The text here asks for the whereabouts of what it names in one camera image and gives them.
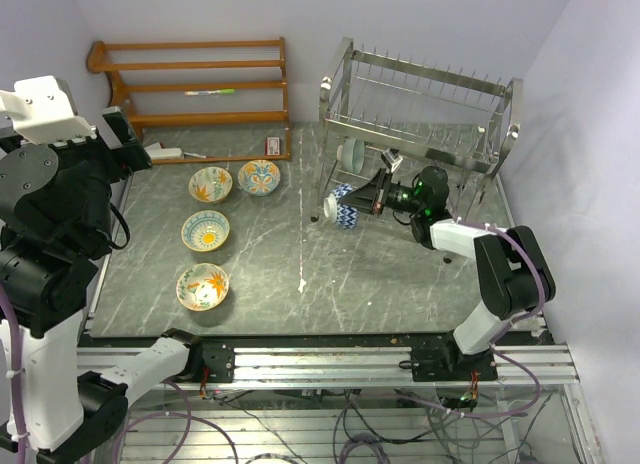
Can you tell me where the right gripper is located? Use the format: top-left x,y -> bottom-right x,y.
339,168 -> 425,215

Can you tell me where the red pattern blue zigzag bowl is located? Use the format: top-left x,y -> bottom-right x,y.
323,183 -> 359,229

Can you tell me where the teal dotted grey bowl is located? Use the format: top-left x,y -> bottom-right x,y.
337,138 -> 365,174

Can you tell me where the orange flower green bowl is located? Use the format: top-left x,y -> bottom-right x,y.
176,263 -> 230,312

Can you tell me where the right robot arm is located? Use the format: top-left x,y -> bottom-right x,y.
326,166 -> 556,380

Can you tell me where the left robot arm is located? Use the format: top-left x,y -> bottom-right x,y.
1,107 -> 209,463

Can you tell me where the wooden shelf rack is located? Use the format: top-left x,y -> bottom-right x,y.
86,37 -> 292,161

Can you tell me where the steel dish rack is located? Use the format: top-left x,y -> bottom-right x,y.
308,37 -> 524,225

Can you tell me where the white eraser case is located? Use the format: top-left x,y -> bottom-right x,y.
146,148 -> 184,161

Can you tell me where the orange leaf pattern bowl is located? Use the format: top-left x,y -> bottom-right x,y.
188,166 -> 233,204

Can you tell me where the blue orange floral bowl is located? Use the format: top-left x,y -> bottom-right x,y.
237,160 -> 281,196

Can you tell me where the small red white box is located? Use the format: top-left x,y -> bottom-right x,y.
265,136 -> 282,156

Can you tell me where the yellow sun blue bowl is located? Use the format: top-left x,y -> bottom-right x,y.
180,210 -> 231,252

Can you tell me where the green capped marker pen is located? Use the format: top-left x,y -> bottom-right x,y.
184,88 -> 235,97

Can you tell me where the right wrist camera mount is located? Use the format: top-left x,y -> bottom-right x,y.
381,148 -> 403,174

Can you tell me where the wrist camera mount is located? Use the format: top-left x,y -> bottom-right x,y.
381,148 -> 403,174
1,75 -> 97,145

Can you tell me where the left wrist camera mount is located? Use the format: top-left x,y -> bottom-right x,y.
1,75 -> 97,145

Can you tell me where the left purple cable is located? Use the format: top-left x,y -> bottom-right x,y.
0,283 -> 31,464

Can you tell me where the aluminium rail frame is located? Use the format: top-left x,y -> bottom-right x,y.
74,333 -> 591,464

